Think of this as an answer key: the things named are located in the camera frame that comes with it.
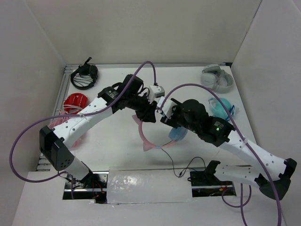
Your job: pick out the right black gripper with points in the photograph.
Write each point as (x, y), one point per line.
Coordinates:
(171, 122)

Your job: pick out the pink blue cat-ear headphones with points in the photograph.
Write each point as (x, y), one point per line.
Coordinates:
(157, 137)

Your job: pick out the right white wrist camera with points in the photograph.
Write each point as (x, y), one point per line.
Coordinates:
(166, 106)

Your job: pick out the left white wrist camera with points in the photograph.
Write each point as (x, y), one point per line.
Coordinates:
(156, 91)

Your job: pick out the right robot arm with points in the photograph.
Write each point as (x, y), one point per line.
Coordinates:
(269, 173)

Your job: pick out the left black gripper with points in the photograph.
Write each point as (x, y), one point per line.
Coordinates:
(148, 114)

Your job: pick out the teal headphones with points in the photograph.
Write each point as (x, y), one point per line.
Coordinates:
(218, 110)

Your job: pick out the red headphones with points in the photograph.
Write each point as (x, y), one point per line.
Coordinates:
(74, 103)

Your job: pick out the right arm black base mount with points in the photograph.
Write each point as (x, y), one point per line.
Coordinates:
(204, 185)

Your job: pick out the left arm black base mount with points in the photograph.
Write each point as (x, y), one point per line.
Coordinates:
(96, 190)

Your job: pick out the black headphones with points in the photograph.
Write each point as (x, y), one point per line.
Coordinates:
(85, 76)

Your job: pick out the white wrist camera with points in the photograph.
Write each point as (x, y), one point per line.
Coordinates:
(166, 106)
(156, 91)

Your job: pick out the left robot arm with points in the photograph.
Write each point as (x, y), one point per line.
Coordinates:
(55, 143)

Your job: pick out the shiny white tape sheet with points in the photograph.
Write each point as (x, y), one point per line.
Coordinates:
(129, 186)

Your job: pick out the white grey headphones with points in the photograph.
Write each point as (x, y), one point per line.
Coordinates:
(216, 79)

